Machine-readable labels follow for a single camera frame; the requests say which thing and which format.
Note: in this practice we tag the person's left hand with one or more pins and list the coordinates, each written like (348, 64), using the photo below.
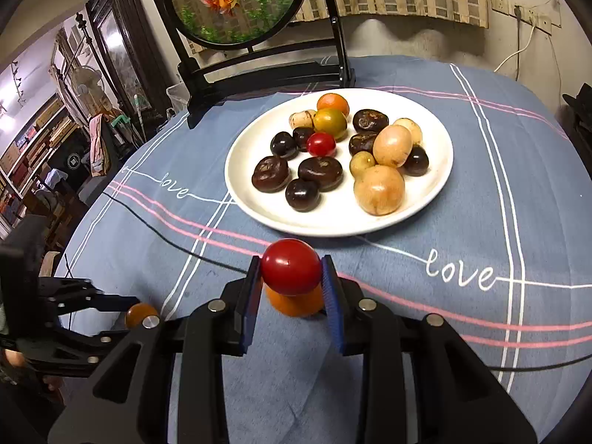
(14, 360)

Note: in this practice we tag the clear plastic bag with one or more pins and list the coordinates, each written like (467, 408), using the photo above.
(178, 97)

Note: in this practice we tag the white round plate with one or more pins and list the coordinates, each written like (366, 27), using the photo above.
(425, 196)

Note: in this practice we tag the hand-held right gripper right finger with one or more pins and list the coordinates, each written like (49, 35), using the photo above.
(335, 314)

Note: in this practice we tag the wooden shelf with boxes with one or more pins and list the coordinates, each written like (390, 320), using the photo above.
(32, 148)

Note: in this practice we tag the round goldfish table screen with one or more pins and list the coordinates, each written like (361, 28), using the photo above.
(236, 4)

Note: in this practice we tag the black bag with round logo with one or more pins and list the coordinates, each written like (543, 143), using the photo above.
(71, 162)

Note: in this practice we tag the pink cloth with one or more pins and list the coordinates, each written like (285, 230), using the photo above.
(97, 143)

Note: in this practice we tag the small orange tomato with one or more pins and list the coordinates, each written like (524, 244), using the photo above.
(136, 313)

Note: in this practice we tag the small yellow-green longan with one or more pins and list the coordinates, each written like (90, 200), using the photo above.
(362, 163)

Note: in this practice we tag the pale tan potato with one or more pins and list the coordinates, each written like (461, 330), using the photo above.
(412, 127)
(392, 145)
(379, 189)
(303, 118)

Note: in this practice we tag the dark carved wooden cabinet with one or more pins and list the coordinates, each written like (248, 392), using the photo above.
(120, 46)

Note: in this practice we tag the green-tinged yellow mandarin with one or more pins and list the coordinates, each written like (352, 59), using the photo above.
(330, 122)

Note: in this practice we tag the white electric fan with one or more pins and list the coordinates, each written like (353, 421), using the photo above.
(88, 81)

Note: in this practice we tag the red cherry tomato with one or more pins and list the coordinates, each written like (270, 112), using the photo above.
(291, 266)
(321, 144)

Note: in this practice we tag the white wall socket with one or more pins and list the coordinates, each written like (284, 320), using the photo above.
(522, 9)

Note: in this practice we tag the large dark brown water chestnut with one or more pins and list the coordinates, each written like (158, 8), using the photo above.
(320, 172)

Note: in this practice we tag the orange mandarin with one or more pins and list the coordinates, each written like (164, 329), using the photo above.
(296, 306)
(334, 102)

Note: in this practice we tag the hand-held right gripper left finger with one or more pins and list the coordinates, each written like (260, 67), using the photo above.
(249, 314)

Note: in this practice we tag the group of dark chestnuts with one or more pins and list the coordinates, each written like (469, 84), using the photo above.
(270, 173)

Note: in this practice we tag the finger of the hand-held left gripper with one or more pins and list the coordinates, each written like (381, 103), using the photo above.
(83, 296)
(69, 351)

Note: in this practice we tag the blue striped tablecloth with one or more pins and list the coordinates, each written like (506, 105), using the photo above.
(462, 185)

